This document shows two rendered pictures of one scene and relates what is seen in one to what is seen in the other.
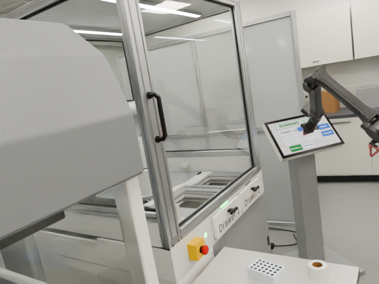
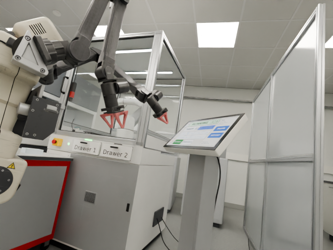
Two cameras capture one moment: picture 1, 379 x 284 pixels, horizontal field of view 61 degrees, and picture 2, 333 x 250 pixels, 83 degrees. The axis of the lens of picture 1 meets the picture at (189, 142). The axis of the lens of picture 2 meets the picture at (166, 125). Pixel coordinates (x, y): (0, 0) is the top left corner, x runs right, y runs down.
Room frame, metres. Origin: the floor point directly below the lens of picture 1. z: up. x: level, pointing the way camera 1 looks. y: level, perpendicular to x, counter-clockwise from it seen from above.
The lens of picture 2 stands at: (1.78, -1.94, 0.90)
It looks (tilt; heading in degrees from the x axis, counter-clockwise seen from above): 9 degrees up; 76
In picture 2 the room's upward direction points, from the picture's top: 9 degrees clockwise
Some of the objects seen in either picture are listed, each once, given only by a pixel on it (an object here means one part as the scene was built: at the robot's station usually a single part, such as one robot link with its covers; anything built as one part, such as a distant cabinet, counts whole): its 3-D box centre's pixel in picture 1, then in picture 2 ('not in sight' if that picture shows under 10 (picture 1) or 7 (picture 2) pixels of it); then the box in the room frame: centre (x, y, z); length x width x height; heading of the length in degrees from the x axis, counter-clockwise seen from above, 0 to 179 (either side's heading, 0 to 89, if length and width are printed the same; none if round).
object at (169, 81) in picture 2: not in sight; (169, 97); (2.23, -0.02, 1.52); 0.87 x 0.01 x 0.86; 56
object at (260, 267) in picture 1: (266, 271); (32, 151); (1.15, -0.22, 0.78); 0.12 x 0.08 x 0.04; 41
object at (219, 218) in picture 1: (227, 216); (85, 147); (1.52, -0.13, 0.87); 0.29 x 0.02 x 0.11; 146
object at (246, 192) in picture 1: (250, 193); (116, 151); (1.78, -0.31, 0.87); 0.29 x 0.02 x 0.11; 146
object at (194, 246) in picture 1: (197, 248); (57, 142); (1.24, 0.04, 0.88); 0.07 x 0.05 x 0.07; 146
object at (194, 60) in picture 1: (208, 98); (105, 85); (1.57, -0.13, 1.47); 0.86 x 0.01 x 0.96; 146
